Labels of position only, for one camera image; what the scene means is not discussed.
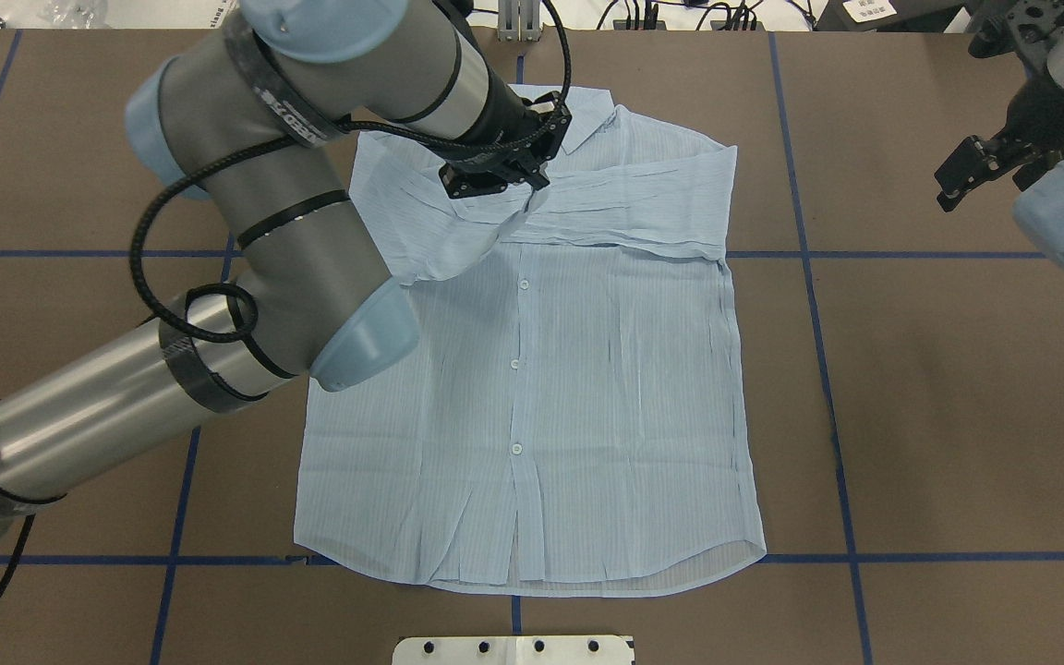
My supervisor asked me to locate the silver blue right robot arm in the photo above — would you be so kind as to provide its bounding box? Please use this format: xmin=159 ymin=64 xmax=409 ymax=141
xmin=935 ymin=1 xmax=1064 ymax=270

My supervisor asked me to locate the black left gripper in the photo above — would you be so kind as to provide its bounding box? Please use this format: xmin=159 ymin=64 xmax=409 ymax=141
xmin=438 ymin=90 xmax=573 ymax=200

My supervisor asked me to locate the grey aluminium frame post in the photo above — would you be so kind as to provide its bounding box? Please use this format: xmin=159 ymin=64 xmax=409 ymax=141
xmin=497 ymin=0 xmax=543 ymax=41

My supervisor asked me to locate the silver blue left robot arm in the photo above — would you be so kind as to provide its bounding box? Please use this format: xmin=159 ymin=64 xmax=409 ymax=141
xmin=0 ymin=1 xmax=573 ymax=539

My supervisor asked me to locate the light blue button-up shirt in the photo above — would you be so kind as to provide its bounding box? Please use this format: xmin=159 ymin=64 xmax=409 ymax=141
xmin=293 ymin=88 xmax=768 ymax=598

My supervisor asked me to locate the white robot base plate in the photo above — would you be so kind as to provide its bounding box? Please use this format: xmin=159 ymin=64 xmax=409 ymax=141
xmin=392 ymin=635 xmax=637 ymax=664

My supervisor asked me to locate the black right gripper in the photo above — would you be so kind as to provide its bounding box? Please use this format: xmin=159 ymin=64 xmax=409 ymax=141
xmin=935 ymin=83 xmax=1064 ymax=213

